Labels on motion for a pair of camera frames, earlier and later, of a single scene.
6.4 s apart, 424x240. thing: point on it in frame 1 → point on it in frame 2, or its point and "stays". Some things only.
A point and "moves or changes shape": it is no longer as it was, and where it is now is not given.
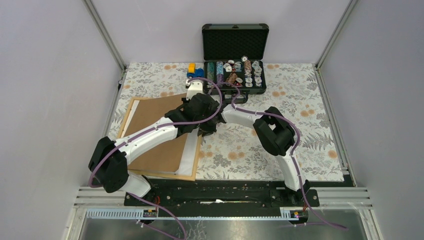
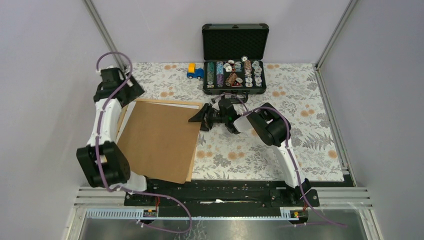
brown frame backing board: (166, 156) moves or changes shape
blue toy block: (199, 72) stays
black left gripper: (185, 102) → (135, 90)
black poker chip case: (234, 54) stays
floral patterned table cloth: (236, 149) stays
